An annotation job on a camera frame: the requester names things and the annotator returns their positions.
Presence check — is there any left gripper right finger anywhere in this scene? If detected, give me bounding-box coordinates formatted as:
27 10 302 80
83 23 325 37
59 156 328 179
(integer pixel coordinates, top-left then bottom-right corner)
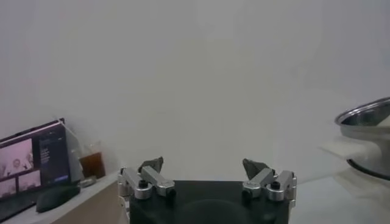
242 158 297 202

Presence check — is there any black computer mouse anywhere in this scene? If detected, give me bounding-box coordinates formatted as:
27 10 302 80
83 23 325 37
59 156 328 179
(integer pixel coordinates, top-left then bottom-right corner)
35 184 82 213

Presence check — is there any open laptop purple screen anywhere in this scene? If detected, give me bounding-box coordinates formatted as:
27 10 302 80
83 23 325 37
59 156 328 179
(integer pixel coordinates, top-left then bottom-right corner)
0 118 85 223

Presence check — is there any steel steamer basket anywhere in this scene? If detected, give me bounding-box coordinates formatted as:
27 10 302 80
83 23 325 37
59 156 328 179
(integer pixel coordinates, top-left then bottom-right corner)
319 97 390 180

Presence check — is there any plastic cup iced coffee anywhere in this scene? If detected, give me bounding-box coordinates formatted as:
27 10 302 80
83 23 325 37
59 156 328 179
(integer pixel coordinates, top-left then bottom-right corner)
78 141 107 180

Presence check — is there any white side desk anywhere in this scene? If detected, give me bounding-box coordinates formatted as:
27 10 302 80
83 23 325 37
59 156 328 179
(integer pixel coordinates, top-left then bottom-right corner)
0 172 122 224

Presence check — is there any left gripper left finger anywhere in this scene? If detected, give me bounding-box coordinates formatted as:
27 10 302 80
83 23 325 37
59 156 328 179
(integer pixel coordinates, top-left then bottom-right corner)
118 156 177 200

